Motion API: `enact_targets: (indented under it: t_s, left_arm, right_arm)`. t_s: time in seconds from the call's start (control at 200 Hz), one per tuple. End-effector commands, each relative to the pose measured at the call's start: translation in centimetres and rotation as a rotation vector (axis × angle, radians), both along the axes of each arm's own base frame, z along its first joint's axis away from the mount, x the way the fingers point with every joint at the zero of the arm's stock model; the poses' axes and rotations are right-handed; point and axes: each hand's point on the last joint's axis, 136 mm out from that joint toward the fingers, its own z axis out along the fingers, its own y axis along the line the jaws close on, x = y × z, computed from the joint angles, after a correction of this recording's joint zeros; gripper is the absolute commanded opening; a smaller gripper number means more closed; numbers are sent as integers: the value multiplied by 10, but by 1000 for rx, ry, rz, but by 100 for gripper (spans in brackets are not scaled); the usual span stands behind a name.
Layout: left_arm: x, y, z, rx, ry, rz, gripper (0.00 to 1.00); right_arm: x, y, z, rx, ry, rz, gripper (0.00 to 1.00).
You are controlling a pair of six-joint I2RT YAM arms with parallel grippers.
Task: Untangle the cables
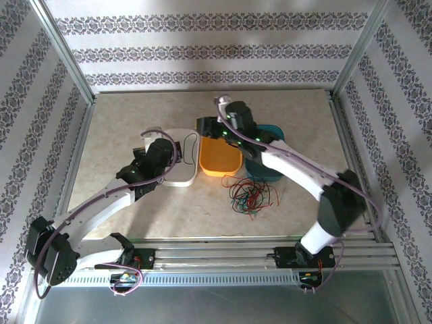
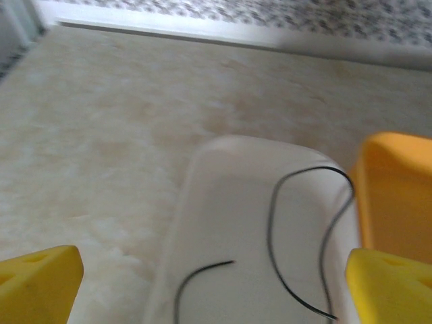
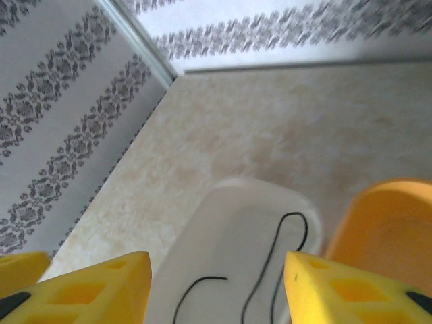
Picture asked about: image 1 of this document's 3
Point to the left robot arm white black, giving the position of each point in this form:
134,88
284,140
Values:
98,209

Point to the white plastic tray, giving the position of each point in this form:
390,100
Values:
179,175

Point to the orange plastic tray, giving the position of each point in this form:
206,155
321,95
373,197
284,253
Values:
219,158

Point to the teal plastic tray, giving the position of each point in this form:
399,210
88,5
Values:
260,173

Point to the small circuit board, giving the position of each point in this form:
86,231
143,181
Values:
123,278
308,277

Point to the grey metal panel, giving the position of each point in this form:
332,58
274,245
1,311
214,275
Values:
216,307

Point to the aluminium side rail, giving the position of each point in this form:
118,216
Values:
351,152
77,152

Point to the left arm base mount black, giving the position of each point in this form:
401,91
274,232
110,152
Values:
145,256

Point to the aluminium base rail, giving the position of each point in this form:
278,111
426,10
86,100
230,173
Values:
216,253

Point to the aluminium frame post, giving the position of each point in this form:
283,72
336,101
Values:
362,47
63,47

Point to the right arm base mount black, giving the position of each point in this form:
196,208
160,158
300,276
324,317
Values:
283,256

